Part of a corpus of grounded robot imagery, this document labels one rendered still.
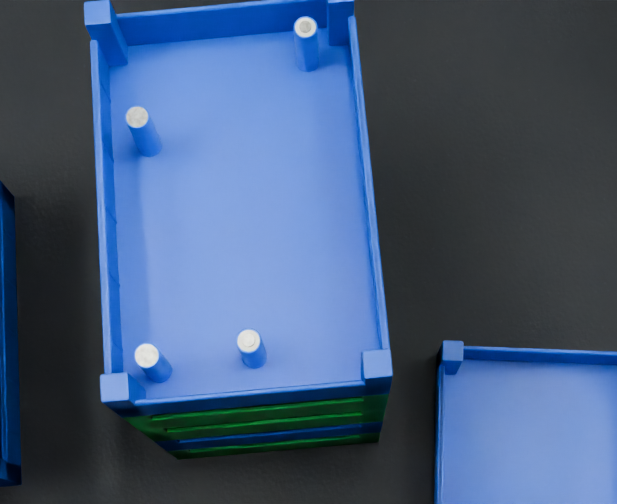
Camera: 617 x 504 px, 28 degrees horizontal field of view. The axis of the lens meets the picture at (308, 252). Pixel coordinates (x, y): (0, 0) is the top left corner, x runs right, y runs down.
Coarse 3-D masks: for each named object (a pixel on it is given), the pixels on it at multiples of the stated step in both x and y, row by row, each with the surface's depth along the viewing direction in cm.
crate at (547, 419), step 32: (448, 352) 118; (480, 352) 121; (512, 352) 121; (544, 352) 120; (576, 352) 120; (608, 352) 120; (448, 384) 125; (480, 384) 125; (512, 384) 124; (544, 384) 124; (576, 384) 124; (608, 384) 124; (448, 416) 124; (480, 416) 124; (512, 416) 124; (544, 416) 124; (576, 416) 123; (608, 416) 123; (448, 448) 123; (480, 448) 123; (512, 448) 123; (544, 448) 123; (576, 448) 123; (608, 448) 123; (448, 480) 122; (480, 480) 122; (512, 480) 122; (544, 480) 122; (576, 480) 122; (608, 480) 122
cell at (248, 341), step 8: (248, 328) 88; (240, 336) 88; (248, 336) 87; (256, 336) 87; (240, 344) 87; (248, 344) 87; (256, 344) 87; (240, 352) 88; (248, 352) 87; (256, 352) 88; (264, 352) 91; (248, 360) 90; (256, 360) 90; (264, 360) 92
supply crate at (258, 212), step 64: (320, 0) 95; (128, 64) 100; (192, 64) 100; (256, 64) 99; (320, 64) 99; (128, 128) 98; (192, 128) 98; (256, 128) 98; (320, 128) 98; (128, 192) 97; (192, 192) 97; (256, 192) 97; (320, 192) 97; (128, 256) 96; (192, 256) 96; (256, 256) 95; (320, 256) 95; (128, 320) 94; (192, 320) 94; (256, 320) 94; (320, 320) 94; (384, 320) 89; (128, 384) 86; (192, 384) 93; (256, 384) 93; (320, 384) 88; (384, 384) 88
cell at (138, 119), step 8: (128, 112) 92; (136, 112) 92; (144, 112) 92; (128, 120) 92; (136, 120) 92; (144, 120) 92; (136, 128) 92; (144, 128) 92; (152, 128) 93; (136, 136) 93; (144, 136) 93; (152, 136) 94; (136, 144) 96; (144, 144) 95; (152, 144) 95; (160, 144) 97; (144, 152) 97; (152, 152) 97
